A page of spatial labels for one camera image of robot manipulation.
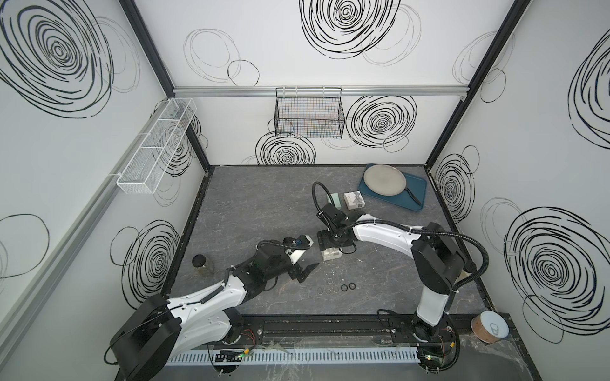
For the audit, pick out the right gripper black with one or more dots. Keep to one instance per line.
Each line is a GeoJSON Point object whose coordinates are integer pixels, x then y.
{"type": "Point", "coordinates": [322, 241]}

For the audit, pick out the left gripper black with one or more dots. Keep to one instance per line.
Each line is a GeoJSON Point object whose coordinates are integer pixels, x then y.
{"type": "Point", "coordinates": [296, 271]}

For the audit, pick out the white gift box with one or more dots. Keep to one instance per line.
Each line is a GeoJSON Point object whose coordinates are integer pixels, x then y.
{"type": "Point", "coordinates": [329, 254]}

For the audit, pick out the mint green jewelry box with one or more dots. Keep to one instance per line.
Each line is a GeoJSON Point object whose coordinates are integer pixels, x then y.
{"type": "Point", "coordinates": [335, 200]}

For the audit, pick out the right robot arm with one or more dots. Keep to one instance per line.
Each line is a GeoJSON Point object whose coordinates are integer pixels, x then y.
{"type": "Point", "coordinates": [445, 261]}

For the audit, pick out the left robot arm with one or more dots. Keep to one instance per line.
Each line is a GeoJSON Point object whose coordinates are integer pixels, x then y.
{"type": "Point", "coordinates": [162, 328]}

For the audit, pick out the grey round pan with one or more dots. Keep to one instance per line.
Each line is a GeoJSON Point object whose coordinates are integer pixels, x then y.
{"type": "Point", "coordinates": [387, 181]}

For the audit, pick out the teal tray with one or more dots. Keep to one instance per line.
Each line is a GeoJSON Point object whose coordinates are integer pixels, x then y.
{"type": "Point", "coordinates": [417, 184]}

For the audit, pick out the brown tape roll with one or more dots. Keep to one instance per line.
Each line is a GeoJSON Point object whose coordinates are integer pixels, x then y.
{"type": "Point", "coordinates": [489, 327]}

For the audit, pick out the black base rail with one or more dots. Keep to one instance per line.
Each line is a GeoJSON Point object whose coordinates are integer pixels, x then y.
{"type": "Point", "coordinates": [401, 328]}

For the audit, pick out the black wire basket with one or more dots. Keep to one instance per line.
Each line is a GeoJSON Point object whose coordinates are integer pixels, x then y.
{"type": "Point", "coordinates": [309, 112]}

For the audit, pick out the white slotted cable duct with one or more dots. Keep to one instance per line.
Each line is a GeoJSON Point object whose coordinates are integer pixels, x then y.
{"type": "Point", "coordinates": [311, 356]}

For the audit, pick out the white wire shelf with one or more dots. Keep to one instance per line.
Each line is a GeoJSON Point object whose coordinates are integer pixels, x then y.
{"type": "Point", "coordinates": [161, 140]}

